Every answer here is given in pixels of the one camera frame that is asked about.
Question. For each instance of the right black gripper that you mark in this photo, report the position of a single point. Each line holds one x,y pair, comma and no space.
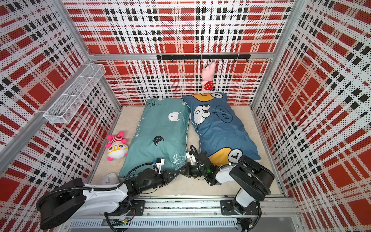
187,167

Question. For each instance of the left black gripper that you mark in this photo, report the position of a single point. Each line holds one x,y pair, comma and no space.
166,177

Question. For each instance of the teal cat pillow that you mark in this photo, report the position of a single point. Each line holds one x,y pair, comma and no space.
161,133

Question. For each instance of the blue cartoon pillow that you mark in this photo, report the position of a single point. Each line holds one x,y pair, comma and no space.
222,134

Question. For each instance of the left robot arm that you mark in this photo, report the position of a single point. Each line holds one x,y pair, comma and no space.
78,199

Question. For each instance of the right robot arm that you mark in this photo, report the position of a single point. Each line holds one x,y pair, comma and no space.
254,180

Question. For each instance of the pink striped plush doll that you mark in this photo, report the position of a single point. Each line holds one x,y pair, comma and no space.
117,147

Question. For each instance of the pink pig plush toy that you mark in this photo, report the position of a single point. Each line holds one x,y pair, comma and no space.
207,75

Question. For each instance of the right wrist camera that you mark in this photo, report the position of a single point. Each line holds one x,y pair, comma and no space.
190,158

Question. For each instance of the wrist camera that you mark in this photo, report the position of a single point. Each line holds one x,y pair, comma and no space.
157,165
190,158

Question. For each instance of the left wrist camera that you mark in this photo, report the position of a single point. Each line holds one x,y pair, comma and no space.
157,165

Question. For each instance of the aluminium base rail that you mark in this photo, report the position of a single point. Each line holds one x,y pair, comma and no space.
193,213

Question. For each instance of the black hook rail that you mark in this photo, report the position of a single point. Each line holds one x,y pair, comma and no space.
204,57

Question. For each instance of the white wire mesh basket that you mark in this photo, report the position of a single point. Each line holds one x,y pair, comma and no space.
68,103

